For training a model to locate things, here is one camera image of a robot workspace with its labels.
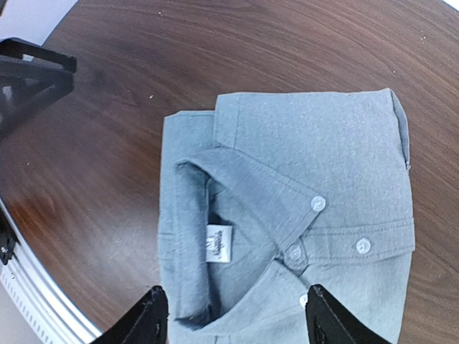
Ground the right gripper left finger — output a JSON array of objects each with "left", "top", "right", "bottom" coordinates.
[{"left": 91, "top": 285, "right": 169, "bottom": 344}]

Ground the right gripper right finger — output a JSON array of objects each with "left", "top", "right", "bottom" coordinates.
[{"left": 305, "top": 284, "right": 384, "bottom": 344}]

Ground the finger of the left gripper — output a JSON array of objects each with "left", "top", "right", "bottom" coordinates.
[{"left": 1, "top": 38, "right": 77, "bottom": 138}]

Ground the grey long sleeve shirt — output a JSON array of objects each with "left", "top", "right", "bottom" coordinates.
[{"left": 158, "top": 89, "right": 415, "bottom": 343}]

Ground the front aluminium rail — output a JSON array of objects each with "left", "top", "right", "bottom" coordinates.
[{"left": 1, "top": 203, "right": 103, "bottom": 343}]

